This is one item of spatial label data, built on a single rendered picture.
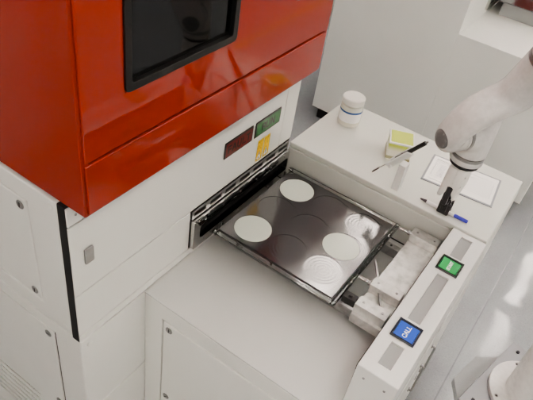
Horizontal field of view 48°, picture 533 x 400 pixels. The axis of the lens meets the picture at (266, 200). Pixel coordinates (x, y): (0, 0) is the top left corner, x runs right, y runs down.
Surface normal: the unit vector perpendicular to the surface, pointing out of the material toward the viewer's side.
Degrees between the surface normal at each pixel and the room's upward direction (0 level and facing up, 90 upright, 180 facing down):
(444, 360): 0
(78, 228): 90
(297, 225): 0
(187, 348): 90
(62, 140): 90
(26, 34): 90
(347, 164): 0
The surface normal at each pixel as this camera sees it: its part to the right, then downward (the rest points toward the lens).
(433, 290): 0.14, -0.75
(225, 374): -0.57, 0.47
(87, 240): 0.81, 0.46
